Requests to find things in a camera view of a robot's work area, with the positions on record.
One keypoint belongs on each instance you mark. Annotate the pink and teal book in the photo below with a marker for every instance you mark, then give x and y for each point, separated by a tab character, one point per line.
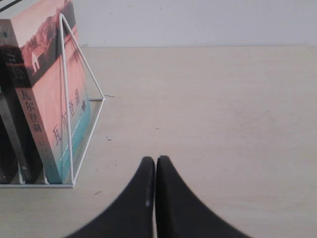
52	90

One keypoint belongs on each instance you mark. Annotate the black book white title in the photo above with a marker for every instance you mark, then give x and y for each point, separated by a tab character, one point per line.
11	111

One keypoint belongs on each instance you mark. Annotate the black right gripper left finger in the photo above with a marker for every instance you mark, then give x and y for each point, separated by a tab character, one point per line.
130	215

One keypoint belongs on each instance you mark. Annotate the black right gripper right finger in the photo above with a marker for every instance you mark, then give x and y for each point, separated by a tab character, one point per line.
180	213

